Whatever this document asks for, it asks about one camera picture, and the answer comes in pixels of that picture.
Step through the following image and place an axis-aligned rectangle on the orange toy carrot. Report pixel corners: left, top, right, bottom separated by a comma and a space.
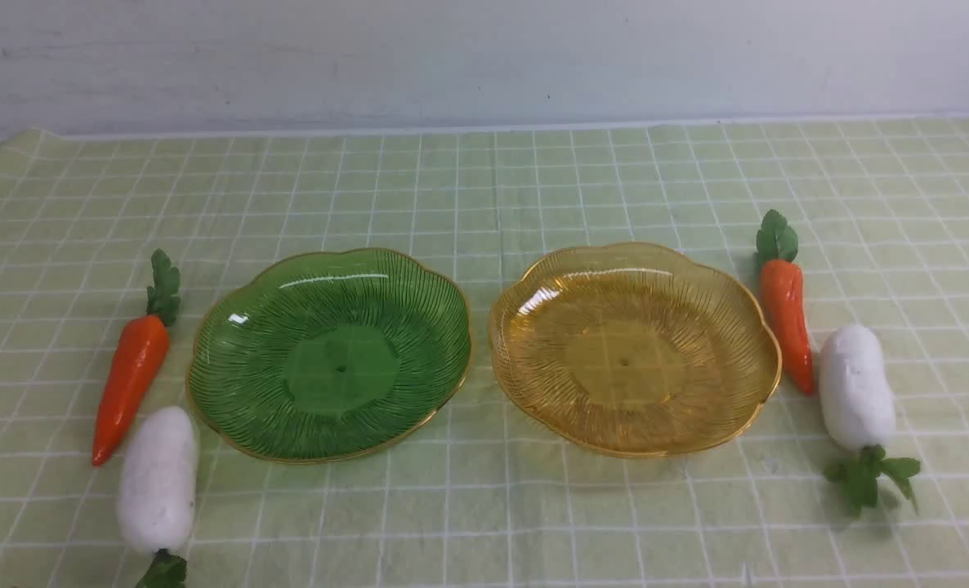
90, 248, 181, 466
756, 209, 815, 395

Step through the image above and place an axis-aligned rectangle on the white toy radish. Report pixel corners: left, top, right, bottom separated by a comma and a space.
819, 323, 922, 517
116, 406, 199, 587

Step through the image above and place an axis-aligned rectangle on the amber glass plate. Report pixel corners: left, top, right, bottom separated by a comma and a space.
488, 242, 783, 458

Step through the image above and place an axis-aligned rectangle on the green glass plate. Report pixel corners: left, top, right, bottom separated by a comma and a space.
185, 248, 473, 464

